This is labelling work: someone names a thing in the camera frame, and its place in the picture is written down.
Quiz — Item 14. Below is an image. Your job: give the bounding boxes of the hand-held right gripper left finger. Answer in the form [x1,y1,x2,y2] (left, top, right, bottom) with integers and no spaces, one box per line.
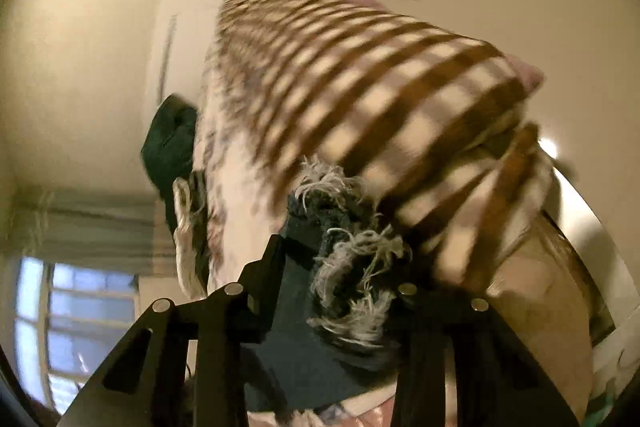
[59,234,287,427]

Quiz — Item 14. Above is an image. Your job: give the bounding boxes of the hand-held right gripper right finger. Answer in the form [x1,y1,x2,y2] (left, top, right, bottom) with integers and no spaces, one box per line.
[390,283,582,427]

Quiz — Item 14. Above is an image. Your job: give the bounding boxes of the dark pants with frayed hems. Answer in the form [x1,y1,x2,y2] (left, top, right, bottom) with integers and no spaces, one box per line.
[141,94,417,414]

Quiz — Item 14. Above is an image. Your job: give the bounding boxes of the floral bed sheet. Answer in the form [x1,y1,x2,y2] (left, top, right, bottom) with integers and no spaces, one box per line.
[247,394,401,427]

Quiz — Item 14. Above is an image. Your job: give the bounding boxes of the grey curtain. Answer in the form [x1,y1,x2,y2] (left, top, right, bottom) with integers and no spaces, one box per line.
[12,186,172,269]

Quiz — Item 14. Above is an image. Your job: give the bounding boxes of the window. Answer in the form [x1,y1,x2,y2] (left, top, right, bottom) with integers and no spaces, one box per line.
[14,256,142,410]

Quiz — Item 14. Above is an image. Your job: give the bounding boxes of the brown checkered blanket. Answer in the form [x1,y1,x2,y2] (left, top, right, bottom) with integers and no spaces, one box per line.
[199,0,557,294]

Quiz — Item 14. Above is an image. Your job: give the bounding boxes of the white air conditioner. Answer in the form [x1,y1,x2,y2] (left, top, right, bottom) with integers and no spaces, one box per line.
[146,0,227,108]

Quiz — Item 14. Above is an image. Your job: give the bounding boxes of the tan bed frame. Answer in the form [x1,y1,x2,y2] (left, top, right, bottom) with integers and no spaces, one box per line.
[484,206,603,424]

